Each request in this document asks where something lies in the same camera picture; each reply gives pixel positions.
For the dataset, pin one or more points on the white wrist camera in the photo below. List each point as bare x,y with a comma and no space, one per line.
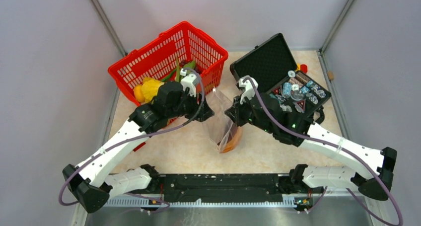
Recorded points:
190,79
247,85

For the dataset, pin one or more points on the red plastic shopping basket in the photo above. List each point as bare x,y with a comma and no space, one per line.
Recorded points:
158,59

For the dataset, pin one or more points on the black poker chip case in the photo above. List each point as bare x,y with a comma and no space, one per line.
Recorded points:
273,67

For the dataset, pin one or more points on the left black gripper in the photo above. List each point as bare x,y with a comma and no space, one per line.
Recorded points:
196,107

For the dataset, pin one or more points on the yellow toy corn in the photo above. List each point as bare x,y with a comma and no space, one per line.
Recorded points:
149,89

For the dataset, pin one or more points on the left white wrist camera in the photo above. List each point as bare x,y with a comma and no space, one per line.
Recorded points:
190,79

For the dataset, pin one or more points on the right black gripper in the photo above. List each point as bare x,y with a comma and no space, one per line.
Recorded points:
235,111

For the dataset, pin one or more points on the green toy vegetable leaves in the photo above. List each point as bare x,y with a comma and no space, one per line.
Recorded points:
175,75

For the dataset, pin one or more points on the orange toy steak slice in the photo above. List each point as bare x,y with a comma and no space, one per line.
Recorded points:
230,140

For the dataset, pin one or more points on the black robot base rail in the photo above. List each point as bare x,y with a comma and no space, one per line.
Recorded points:
226,188

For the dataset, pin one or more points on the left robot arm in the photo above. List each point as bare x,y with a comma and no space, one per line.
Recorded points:
91,181

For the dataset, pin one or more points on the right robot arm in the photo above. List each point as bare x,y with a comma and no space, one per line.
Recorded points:
368,171

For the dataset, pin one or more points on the clear zip top bag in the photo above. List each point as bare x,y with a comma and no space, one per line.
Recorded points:
218,125

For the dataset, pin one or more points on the red blue toy block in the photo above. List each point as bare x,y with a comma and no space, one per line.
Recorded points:
139,146

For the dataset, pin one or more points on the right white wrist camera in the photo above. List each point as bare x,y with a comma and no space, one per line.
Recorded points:
247,85

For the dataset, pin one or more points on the small tan wall block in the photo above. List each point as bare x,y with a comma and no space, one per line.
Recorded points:
330,75

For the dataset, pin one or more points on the red round token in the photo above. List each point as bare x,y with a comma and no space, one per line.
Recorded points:
303,68

